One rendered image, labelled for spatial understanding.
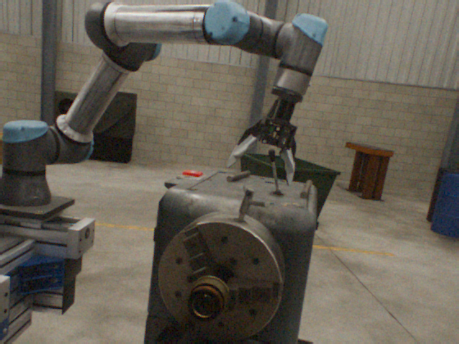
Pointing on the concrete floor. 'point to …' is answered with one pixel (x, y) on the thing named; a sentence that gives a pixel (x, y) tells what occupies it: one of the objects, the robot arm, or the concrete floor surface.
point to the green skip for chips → (318, 174)
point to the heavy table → (369, 170)
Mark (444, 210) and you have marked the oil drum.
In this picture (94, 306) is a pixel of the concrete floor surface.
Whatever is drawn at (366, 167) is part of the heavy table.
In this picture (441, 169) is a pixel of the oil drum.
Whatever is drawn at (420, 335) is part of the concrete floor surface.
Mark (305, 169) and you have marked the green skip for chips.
